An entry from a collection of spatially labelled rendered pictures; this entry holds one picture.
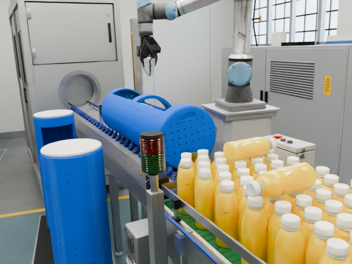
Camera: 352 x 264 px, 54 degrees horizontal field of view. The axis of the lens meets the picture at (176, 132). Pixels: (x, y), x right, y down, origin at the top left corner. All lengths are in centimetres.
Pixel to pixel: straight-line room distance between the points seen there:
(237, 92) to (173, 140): 54
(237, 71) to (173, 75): 508
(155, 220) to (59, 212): 81
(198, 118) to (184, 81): 533
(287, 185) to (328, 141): 209
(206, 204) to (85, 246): 80
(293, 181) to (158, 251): 41
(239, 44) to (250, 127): 42
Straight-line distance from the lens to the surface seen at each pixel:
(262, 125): 185
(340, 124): 287
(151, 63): 177
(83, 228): 171
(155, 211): 96
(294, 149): 135
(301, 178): 95
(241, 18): 170
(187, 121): 147
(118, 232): 264
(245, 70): 169
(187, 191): 121
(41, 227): 298
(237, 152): 116
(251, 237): 94
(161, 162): 90
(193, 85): 688
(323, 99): 298
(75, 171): 160
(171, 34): 671
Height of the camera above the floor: 147
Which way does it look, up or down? 14 degrees down
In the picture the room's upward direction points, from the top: 2 degrees counter-clockwise
